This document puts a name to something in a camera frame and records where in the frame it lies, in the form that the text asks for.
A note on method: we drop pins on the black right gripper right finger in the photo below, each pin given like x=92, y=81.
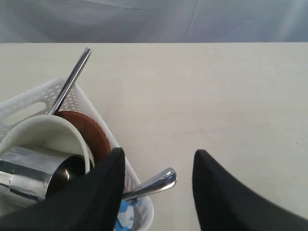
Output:
x=223, y=203

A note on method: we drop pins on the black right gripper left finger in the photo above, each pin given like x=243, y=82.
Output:
x=91, y=203

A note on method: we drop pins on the blue snack packet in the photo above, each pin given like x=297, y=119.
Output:
x=125, y=217

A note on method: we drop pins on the shiny stainless steel cup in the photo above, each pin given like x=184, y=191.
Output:
x=34, y=175

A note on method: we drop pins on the short metal spoon handle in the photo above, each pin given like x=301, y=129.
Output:
x=162, y=181

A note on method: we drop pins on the pale green ceramic bowl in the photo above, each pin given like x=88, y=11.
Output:
x=48, y=131

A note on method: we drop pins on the brown wooden plate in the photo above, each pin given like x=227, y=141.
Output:
x=91, y=132

